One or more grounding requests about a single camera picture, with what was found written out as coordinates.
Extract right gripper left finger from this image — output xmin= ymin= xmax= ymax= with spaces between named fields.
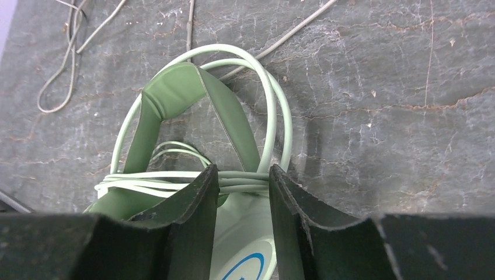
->
xmin=1 ymin=165 xmax=219 ymax=279

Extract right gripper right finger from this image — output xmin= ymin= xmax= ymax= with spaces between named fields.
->
xmin=269 ymin=165 xmax=494 ymax=279

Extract green headphone cable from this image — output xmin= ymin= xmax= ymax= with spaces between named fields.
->
xmin=94 ymin=141 xmax=271 ymax=198

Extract green headphones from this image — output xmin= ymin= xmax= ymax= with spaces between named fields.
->
xmin=88 ymin=44 xmax=293 ymax=279

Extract white headphone cable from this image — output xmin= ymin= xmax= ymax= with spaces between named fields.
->
xmin=37 ymin=0 xmax=339 ymax=114

